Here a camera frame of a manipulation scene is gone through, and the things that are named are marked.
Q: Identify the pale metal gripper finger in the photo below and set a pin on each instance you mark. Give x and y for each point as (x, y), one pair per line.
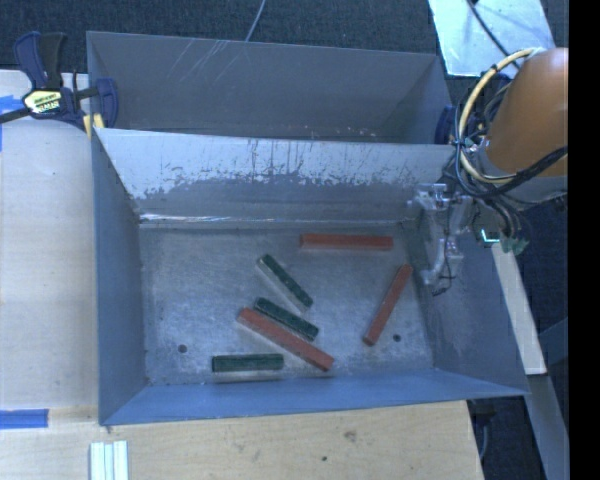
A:
(440, 260)
(426, 197)

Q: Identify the red-brown flat block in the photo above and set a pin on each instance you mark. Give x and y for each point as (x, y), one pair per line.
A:
(285, 339)
(347, 242)
(388, 304)

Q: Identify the dark green flat block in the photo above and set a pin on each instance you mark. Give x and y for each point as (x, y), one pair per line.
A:
(286, 318)
(247, 362)
(286, 280)

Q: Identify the grey metal bin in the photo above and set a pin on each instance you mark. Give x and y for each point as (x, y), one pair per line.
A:
(280, 278)

